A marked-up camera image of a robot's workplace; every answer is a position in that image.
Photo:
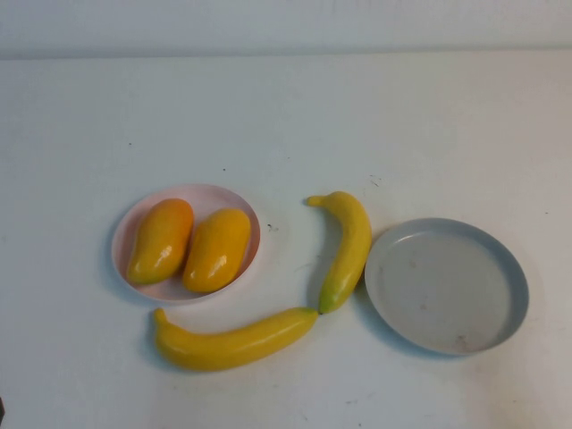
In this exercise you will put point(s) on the short yellow plastic banana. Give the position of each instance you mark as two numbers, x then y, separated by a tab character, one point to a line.
348	250

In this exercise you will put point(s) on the yellow-orange plastic mango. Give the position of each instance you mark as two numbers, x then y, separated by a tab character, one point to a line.
161	241
216	250

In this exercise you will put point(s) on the long yellow plastic banana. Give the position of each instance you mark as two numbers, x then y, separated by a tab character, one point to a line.
223	348

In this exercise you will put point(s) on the pink round plate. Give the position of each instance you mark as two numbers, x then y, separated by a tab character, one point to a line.
214	196

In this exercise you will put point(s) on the grey-blue round plate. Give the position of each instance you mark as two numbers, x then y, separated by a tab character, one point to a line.
447	290

